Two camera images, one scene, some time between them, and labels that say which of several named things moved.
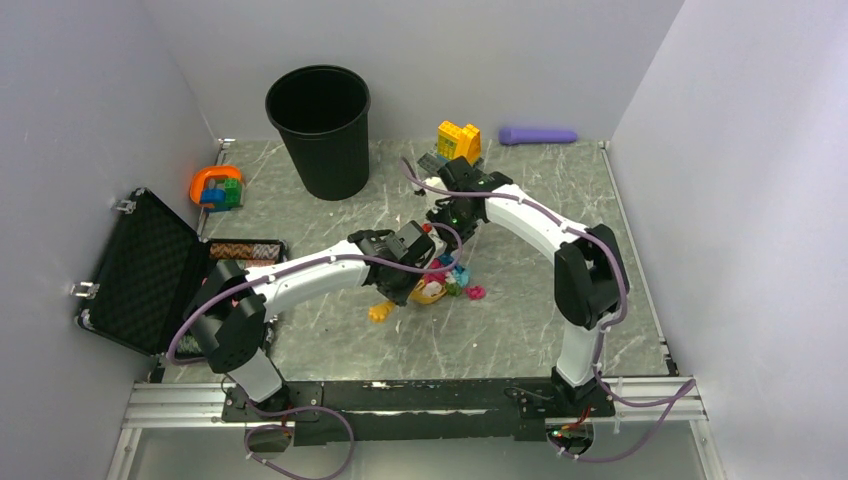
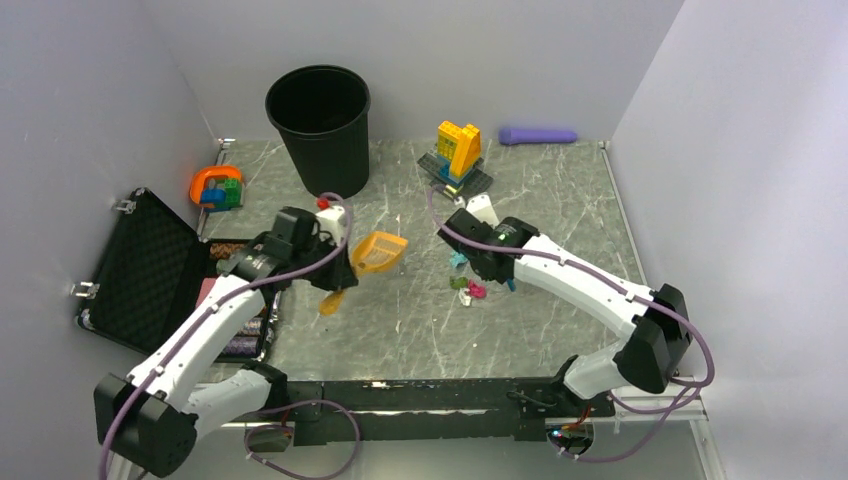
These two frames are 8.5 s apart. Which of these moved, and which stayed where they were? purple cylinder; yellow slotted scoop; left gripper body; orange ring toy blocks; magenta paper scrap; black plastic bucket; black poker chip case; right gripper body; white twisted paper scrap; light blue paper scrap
Moved: left gripper body; right gripper body; white twisted paper scrap; yellow slotted scoop; light blue paper scrap
Stayed: orange ring toy blocks; black poker chip case; magenta paper scrap; black plastic bucket; purple cylinder
